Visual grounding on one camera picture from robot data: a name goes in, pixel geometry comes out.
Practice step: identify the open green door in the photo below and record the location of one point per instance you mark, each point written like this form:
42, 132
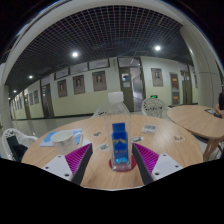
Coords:
136, 90

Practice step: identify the blue and white paper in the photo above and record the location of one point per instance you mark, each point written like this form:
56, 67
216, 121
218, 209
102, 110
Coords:
46, 140

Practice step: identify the small card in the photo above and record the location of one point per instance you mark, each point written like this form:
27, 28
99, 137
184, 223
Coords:
137, 138
103, 146
97, 133
149, 128
179, 137

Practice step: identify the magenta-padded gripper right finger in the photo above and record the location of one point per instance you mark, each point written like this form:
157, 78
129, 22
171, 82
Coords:
165, 166

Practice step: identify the framed wall portraits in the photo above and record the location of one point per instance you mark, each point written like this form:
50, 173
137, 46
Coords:
99, 81

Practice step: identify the long framed wall panels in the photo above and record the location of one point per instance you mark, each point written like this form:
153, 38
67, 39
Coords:
98, 63

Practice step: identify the flat round red coaster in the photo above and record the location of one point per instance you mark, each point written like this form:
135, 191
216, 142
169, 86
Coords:
134, 163

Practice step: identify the round ceiling lights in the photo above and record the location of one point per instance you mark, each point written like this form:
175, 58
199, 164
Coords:
75, 54

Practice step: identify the dark hallway door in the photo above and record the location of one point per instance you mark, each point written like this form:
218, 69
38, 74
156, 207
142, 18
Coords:
46, 100

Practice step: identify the round wooden side table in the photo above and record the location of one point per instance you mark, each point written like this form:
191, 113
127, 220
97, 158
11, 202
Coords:
193, 120

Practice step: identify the red notice board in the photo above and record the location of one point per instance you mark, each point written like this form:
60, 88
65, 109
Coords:
174, 81

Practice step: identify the green exit sign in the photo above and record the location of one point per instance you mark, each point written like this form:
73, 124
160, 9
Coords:
153, 96

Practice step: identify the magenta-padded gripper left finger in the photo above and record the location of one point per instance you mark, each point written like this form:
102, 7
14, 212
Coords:
60, 166

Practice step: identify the clear blue-labelled water bottle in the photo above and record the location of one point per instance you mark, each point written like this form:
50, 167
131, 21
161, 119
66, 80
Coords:
119, 140

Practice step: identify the black tablet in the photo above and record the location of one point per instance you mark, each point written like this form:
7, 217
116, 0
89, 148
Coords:
212, 112

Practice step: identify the black bag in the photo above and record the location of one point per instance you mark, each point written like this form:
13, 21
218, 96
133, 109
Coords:
16, 148

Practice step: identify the dark double door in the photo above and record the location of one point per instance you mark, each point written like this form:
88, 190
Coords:
186, 86

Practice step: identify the person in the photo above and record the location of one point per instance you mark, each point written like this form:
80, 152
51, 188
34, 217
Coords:
221, 101

